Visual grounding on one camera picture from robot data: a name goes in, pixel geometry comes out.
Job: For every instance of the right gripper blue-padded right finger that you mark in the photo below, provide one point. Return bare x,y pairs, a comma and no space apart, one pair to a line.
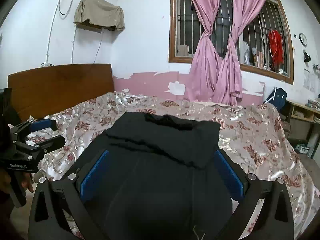
244,188

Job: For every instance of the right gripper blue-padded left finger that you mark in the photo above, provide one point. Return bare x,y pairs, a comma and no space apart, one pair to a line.
75,190

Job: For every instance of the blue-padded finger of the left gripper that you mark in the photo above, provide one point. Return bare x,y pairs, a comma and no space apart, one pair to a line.
27,127
48,145

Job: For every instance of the black jacket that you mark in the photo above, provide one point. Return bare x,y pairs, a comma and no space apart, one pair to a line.
160,181

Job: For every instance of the left hand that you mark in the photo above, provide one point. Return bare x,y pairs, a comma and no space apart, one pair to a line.
5,181

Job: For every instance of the brown wooden headboard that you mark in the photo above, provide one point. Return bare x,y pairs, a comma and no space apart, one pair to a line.
48,90

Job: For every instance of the floral satin bedspread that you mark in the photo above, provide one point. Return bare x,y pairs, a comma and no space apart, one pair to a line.
252,136

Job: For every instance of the wooden desk shelf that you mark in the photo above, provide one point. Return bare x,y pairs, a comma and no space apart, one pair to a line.
303,123

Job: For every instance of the dark blue backpack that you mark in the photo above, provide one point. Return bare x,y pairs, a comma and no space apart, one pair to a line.
277,98

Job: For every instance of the left pink curtain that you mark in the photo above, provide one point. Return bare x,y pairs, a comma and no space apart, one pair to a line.
203,72

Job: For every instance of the beige cloth covered shelf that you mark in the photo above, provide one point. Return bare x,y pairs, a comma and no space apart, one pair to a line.
98,14

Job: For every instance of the red hanging garment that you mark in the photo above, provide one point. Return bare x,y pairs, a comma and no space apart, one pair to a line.
275,41

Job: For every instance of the wooden framed barred window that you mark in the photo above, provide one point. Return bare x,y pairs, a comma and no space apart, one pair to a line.
252,46

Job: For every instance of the round wall clock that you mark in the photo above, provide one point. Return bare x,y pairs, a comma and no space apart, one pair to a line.
303,39

